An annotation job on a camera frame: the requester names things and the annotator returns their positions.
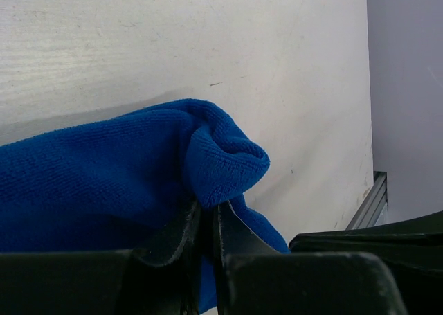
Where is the blue towel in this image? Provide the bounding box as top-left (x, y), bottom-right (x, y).
top-left (1, 99), bottom-right (289, 314)

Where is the right side aluminium rail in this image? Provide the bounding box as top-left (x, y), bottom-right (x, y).
top-left (346, 172), bottom-right (388, 230)

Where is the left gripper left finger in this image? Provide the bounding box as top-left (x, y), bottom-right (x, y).
top-left (1, 201), bottom-right (201, 314)

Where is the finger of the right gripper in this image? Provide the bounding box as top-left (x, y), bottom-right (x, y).
top-left (289, 212), bottom-right (442, 314)

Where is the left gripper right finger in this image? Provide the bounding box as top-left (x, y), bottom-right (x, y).
top-left (213, 202), bottom-right (408, 314)

